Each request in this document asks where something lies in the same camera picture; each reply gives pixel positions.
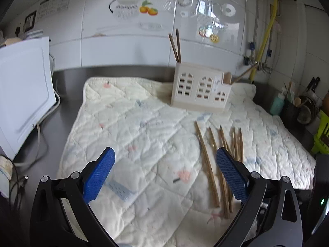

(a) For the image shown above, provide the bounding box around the yellow gas hose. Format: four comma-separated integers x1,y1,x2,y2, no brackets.
249,0,279,83

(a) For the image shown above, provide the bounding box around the white plastic utensil holder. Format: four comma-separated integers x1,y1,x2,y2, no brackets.
171,63,232,113

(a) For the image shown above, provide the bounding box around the white quilted mat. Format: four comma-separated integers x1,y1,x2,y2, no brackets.
57,77,316,246

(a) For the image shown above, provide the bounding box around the wall power socket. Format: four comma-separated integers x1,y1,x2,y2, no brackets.
23,11,37,32

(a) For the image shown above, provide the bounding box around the white microwave oven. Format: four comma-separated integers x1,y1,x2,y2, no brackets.
0,37,56,160

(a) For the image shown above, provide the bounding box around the teal spray bottle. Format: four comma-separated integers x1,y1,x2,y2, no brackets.
270,87,286,115

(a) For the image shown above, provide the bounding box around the lime green dish rack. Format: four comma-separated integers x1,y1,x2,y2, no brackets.
311,110,329,154

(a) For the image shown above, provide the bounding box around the white power adapter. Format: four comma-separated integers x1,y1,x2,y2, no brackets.
0,155,13,181

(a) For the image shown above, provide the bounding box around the black utensil crock with spoons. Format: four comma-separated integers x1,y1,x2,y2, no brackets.
279,77,321,126

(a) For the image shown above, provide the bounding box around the braided steel water hose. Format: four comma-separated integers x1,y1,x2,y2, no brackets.
248,0,261,60

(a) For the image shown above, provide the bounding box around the wooden chopstick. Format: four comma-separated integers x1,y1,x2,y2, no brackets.
231,63,259,85
233,128,240,161
219,127,233,213
239,128,244,163
168,33,180,63
195,121,220,208
209,127,230,219
176,28,182,63

